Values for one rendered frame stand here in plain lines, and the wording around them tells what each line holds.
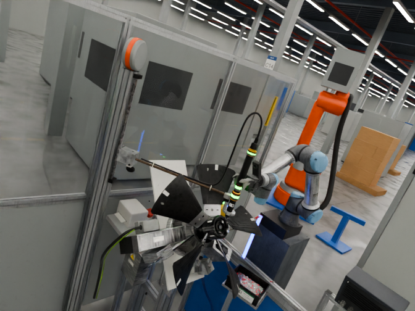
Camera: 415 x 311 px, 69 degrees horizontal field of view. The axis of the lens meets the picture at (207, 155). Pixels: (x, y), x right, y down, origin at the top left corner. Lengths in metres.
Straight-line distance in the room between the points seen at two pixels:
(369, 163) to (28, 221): 8.65
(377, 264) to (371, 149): 6.46
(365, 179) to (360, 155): 0.70
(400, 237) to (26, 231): 2.83
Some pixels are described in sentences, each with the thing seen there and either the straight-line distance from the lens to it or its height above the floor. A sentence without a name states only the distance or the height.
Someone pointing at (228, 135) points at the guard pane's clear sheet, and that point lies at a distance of 2.51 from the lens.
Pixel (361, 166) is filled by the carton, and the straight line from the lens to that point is 9.59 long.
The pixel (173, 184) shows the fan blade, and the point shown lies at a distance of 1.44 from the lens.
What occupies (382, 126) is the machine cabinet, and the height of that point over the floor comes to 1.72.
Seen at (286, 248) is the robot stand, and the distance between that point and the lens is 2.23.
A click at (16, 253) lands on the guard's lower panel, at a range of 2.08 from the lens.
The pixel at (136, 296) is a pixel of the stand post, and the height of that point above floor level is 0.46.
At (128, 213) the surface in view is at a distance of 1.97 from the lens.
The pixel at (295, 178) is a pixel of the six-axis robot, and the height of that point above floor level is 0.56.
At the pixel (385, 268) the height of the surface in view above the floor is 0.78.
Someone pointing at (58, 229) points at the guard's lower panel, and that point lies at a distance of 2.07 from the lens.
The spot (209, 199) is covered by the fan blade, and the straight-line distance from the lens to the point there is 1.65.
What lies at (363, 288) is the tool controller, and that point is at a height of 1.22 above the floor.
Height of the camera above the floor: 1.97
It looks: 17 degrees down
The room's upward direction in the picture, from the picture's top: 19 degrees clockwise
